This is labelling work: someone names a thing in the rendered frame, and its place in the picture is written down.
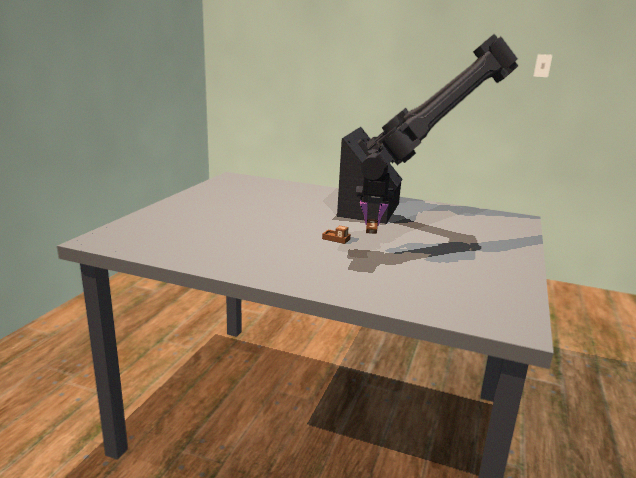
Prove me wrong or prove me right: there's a brown cube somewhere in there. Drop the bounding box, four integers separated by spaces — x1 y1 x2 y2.
335 226 348 238
366 219 378 234

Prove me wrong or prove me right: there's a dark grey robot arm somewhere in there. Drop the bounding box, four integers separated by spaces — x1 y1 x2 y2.
358 34 518 204

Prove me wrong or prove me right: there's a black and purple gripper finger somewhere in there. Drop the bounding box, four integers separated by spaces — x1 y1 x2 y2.
378 203 389 226
360 200 368 225

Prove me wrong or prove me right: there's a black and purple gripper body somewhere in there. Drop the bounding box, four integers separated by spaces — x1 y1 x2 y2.
356 172 394 204

